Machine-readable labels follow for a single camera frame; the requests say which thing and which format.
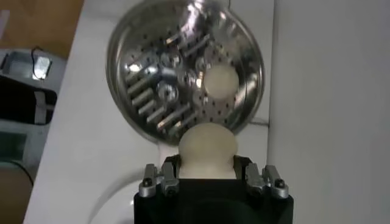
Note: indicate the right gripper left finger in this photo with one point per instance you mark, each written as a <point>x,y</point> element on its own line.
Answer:
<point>158,182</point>

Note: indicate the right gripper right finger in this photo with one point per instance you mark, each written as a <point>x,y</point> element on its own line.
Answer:
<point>265,182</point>

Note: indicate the white steamed baozi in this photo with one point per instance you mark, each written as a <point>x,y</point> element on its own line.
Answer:
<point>207,146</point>
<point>221,82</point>

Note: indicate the perforated steel steamer basket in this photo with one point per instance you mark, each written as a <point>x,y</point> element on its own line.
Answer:
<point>146,61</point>

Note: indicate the white round plate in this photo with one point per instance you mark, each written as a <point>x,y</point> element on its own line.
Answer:
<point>119,210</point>

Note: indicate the grey robot torso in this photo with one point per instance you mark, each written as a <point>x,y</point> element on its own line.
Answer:
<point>30,134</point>

